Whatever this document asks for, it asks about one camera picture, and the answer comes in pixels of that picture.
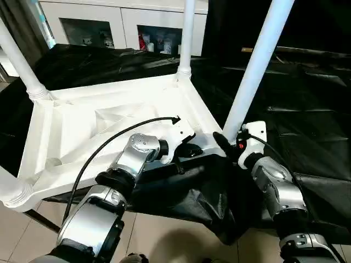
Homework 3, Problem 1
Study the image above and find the white plastic table top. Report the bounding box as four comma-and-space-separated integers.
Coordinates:
3, 73, 228, 213

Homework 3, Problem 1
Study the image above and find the black table mat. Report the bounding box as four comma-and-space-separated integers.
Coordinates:
0, 43, 351, 246

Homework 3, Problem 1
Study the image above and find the black left robot foot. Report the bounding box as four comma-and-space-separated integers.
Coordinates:
122, 253, 149, 263

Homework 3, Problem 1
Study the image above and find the white glass door cabinet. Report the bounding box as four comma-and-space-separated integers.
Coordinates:
39, 0, 209, 56

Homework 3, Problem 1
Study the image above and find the light blue background object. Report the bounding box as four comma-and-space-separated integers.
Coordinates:
33, 0, 55, 49

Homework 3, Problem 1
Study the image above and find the grey curtain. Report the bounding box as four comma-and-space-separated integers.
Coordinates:
8, 0, 49, 72

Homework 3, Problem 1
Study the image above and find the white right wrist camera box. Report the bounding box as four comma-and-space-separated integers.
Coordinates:
238, 122, 268, 168

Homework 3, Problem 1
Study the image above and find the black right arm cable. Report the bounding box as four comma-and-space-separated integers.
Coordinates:
241, 131, 299, 184

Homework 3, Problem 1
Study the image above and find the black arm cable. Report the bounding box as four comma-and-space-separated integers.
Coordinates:
241, 131, 299, 184
61, 115, 182, 222

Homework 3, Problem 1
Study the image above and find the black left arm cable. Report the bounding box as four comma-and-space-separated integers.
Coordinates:
61, 115, 182, 222

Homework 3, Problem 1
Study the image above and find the black metal table frame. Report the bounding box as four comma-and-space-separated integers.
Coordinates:
25, 208, 61, 233

